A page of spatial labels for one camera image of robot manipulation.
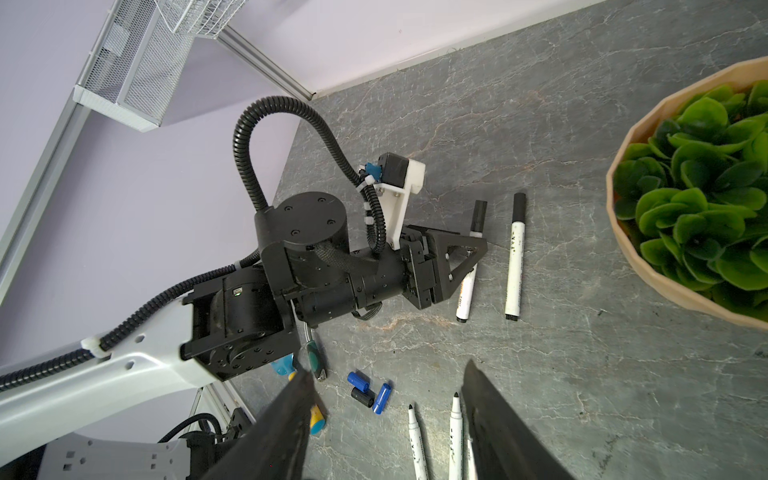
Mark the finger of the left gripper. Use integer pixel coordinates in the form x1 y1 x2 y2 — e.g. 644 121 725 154
426 229 488 300

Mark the green handled ratchet screwdriver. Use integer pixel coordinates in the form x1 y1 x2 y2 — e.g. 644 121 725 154
303 323 327 382

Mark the white marker pen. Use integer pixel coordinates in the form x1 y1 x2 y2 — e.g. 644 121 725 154
448 392 464 480
407 404 429 480
455 199 489 324
504 192 527 321

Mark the blue garden fork yellow handle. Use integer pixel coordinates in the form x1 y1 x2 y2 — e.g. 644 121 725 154
270 354 327 435

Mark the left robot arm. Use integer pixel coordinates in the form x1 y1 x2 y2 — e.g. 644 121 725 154
1 192 488 463

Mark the black pen cap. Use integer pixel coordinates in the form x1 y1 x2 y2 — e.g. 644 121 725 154
351 388 375 408

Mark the potted green plant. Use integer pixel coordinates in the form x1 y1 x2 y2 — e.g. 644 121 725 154
606 58 767 330

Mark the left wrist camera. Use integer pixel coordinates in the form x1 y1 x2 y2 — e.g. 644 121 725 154
361 152 426 251

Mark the white mesh box basket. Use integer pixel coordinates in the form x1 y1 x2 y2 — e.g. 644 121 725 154
72 0 193 132

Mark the white wire basket rack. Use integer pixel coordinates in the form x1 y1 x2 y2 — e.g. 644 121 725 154
154 0 246 39

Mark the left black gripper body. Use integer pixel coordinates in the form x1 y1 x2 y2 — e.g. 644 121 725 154
399 225 450 310

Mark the blue pen cap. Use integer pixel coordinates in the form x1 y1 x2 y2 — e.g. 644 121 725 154
372 382 392 415
347 372 370 393

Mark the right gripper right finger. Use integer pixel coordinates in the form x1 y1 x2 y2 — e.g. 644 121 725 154
461 360 573 479

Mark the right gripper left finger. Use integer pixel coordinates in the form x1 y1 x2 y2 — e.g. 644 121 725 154
203 371 317 479

